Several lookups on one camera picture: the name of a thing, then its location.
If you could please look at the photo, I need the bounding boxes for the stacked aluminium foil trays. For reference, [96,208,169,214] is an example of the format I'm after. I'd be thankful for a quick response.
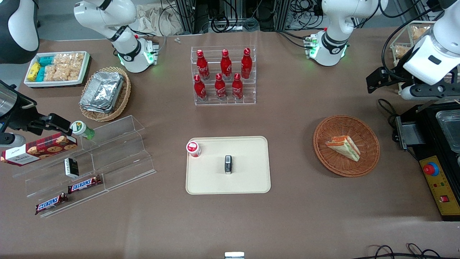
[79,71,125,114]

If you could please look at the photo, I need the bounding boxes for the oval light wicker basket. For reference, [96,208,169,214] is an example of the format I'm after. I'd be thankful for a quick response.
[79,66,132,122]

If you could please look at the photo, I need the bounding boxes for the white rectangular snack tray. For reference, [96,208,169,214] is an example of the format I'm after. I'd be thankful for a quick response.
[23,51,91,89]

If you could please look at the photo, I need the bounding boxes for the crumpled beige cloth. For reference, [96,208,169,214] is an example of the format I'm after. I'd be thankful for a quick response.
[134,4,184,37]

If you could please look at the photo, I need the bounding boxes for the round brown wicker basket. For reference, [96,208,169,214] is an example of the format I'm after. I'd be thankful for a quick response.
[313,115,381,178]

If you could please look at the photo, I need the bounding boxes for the black machine power cable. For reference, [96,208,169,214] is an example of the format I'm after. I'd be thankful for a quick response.
[377,98,400,127]

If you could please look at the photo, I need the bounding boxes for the clear bag of snacks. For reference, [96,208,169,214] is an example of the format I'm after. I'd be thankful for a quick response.
[394,45,411,60]
[411,25,431,41]

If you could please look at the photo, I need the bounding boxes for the clear acrylic stepped shelf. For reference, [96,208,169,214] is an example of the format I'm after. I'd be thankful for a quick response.
[12,115,157,219]

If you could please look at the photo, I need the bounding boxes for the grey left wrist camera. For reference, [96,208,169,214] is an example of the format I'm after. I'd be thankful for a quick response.
[401,86,420,101]

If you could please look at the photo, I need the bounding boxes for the black sealing machine yellow panel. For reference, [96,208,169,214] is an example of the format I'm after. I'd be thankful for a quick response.
[395,102,460,221]

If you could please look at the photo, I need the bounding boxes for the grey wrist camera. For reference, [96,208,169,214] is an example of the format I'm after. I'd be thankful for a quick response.
[0,133,26,148]
[401,86,420,101]

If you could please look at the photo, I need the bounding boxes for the triangular sandwich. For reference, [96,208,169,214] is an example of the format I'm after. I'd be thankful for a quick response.
[325,135,361,162]

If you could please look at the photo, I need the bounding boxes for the yellow snack packet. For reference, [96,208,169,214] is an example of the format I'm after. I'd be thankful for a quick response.
[27,62,41,82]

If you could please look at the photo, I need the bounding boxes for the small black white box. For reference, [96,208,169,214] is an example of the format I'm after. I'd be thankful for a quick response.
[64,157,80,178]

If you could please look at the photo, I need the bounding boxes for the clear acrylic bottle rack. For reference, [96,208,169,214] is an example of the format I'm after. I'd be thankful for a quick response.
[190,45,257,106]

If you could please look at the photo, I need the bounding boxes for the red cola bottle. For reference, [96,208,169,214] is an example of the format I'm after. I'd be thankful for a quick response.
[220,49,233,81]
[231,73,244,101]
[193,74,208,102]
[214,73,227,101]
[240,47,253,80]
[196,50,211,81]

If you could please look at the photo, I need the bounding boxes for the red emergency stop button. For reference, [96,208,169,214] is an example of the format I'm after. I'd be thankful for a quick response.
[423,162,440,177]

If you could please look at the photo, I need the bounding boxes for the red tartan cookie box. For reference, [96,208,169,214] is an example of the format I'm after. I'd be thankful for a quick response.
[0,132,78,167]

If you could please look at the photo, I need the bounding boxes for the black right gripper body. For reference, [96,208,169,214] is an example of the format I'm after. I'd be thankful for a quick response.
[0,81,39,132]

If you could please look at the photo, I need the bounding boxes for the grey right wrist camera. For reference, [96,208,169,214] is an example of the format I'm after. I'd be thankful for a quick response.
[0,133,26,148]

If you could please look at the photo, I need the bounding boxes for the Snickers chocolate bar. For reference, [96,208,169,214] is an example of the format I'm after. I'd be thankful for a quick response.
[67,175,102,195]
[34,193,69,215]

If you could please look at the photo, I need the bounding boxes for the beige plastic tray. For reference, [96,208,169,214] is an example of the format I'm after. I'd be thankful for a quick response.
[185,136,271,195]

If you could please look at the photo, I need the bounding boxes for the white wire basket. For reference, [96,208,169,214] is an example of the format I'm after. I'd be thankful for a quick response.
[390,21,437,69]

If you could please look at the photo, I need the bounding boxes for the black floor cables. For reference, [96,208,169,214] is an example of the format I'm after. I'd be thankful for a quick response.
[359,243,448,259]

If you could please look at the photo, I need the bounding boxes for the clear bag of crackers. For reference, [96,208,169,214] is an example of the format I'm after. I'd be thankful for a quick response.
[53,53,85,71]
[43,65,82,82]

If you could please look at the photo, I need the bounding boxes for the clear plastic container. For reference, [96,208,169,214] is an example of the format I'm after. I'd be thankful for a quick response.
[435,109,460,154]

